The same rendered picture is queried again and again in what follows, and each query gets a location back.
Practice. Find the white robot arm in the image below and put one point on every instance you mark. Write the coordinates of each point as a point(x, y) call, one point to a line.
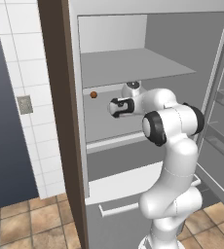
point(172, 168)

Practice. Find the white-edged fridge shelf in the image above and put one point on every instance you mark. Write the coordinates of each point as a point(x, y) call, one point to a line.
point(107, 142)

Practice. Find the brown kiwi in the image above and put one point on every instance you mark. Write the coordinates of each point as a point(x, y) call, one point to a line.
point(93, 94)

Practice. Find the brown fridge side panel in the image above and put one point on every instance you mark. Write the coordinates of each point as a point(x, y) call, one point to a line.
point(63, 113)

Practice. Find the grey fridge shelf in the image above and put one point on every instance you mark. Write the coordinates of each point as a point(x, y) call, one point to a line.
point(127, 66)

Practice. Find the white fridge drawer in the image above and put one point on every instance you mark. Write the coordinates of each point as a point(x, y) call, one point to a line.
point(117, 188)

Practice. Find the grey fridge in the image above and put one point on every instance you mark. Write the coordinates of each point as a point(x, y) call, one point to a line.
point(182, 39)

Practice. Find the grey fridge door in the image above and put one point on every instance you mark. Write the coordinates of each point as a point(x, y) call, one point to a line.
point(222, 107)

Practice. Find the grey wall socket plate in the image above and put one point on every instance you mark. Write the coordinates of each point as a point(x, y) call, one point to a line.
point(25, 104)

